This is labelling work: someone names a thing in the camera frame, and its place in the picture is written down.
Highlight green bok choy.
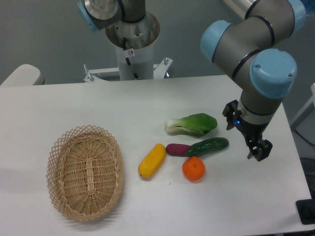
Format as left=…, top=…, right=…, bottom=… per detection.
left=164, top=113, right=218, bottom=137

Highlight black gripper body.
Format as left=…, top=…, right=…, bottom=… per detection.
left=233, top=110, right=269, bottom=147

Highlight white furniture at right edge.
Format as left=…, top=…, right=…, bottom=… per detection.
left=289, top=83, right=315, bottom=147

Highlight purple sweet potato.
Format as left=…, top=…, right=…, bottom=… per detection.
left=166, top=144, right=190, bottom=157

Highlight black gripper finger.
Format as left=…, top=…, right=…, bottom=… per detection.
left=247, top=137, right=273, bottom=162
left=222, top=100, right=242, bottom=130

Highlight yellow corn cob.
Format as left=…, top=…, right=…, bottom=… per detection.
left=138, top=143, right=166, bottom=179

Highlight white pedestal base bracket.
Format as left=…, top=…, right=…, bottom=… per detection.
left=83, top=57, right=173, bottom=83

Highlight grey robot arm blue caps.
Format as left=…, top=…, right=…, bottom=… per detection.
left=77, top=0, right=306, bottom=161

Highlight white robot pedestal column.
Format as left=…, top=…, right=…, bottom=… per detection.
left=105, top=12, right=160, bottom=71

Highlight black cable on pedestal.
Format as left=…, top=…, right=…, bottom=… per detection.
left=122, top=36, right=140, bottom=81

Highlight black device at table edge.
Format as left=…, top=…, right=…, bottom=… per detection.
left=296, top=199, right=315, bottom=225

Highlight white chair armrest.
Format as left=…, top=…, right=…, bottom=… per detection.
left=0, top=64, right=45, bottom=88

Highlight woven wicker basket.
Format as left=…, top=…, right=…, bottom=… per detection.
left=46, top=125, right=124, bottom=222

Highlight green cucumber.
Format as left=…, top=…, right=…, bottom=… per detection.
left=185, top=137, right=229, bottom=157

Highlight orange tangerine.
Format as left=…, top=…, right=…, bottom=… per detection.
left=182, top=156, right=206, bottom=181

